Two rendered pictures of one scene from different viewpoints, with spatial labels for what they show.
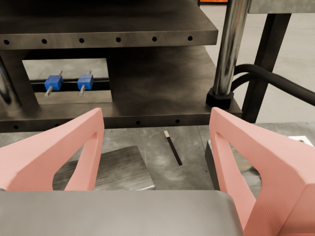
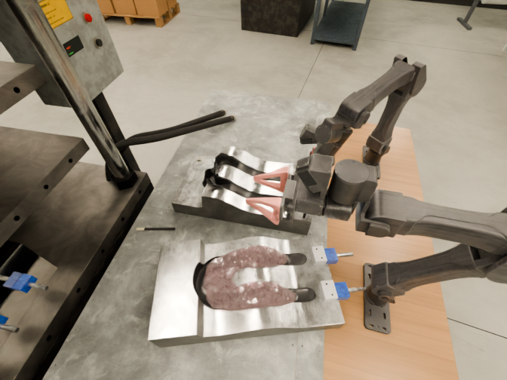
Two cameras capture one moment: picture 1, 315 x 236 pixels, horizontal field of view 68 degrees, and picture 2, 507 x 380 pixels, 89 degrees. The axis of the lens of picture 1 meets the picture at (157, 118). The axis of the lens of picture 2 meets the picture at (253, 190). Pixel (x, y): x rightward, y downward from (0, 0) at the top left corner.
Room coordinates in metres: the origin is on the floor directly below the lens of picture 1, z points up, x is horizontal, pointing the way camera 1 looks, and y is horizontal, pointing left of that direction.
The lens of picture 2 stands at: (0.01, 0.33, 1.61)
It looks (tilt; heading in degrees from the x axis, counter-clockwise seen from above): 51 degrees down; 285
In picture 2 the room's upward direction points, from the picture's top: straight up
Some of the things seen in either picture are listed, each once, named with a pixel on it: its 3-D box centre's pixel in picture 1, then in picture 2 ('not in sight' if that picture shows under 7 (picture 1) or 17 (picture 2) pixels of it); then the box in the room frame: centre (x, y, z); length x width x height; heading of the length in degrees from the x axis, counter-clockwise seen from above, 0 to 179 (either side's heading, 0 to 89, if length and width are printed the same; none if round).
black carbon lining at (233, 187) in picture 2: not in sight; (249, 179); (0.18, -0.26, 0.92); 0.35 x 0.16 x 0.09; 3
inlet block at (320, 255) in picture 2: not in sight; (332, 255); (-0.14, -0.07, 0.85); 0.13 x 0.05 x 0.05; 20
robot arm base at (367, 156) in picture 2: not in sight; (373, 155); (-0.29, -0.60, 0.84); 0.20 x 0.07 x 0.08; 90
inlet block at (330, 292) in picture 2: not in sight; (343, 290); (-0.18, 0.03, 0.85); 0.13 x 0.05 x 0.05; 20
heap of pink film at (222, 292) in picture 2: not in sight; (248, 275); (0.09, 0.07, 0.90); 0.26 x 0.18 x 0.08; 20
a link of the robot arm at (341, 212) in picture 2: not in sight; (337, 203); (-0.08, 0.00, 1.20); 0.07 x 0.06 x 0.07; 0
